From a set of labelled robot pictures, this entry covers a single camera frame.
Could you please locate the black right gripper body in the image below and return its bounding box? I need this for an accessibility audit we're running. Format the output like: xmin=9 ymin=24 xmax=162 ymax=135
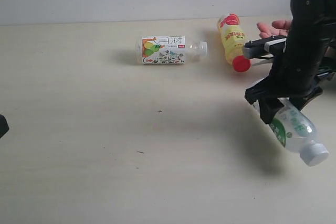
xmin=270 ymin=0 xmax=335 ymax=95

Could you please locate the white illustrated label bottle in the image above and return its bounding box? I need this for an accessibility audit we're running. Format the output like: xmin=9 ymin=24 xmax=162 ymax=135
xmin=135 ymin=36 xmax=208 ymax=65

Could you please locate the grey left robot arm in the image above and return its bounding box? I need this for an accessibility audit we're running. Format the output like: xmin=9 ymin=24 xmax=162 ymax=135
xmin=0 ymin=114 xmax=9 ymax=138

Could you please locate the person's open hand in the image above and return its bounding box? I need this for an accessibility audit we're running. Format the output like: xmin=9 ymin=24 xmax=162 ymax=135
xmin=257 ymin=20 xmax=292 ymax=39

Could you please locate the yellow bottle red cap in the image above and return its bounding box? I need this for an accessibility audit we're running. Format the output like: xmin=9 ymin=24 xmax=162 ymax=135
xmin=217 ymin=13 xmax=251 ymax=72

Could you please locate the green white label bottle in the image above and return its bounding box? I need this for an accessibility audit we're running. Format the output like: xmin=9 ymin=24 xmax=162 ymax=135
xmin=268 ymin=98 xmax=329 ymax=167

